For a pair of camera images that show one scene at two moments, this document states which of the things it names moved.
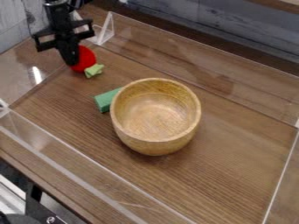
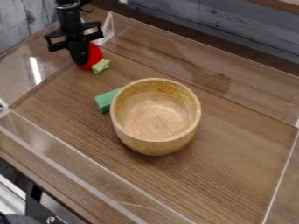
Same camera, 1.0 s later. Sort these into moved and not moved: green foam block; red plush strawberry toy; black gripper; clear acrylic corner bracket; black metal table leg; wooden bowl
Moved: red plush strawberry toy; black gripper
Not moved: wooden bowl; black metal table leg; green foam block; clear acrylic corner bracket
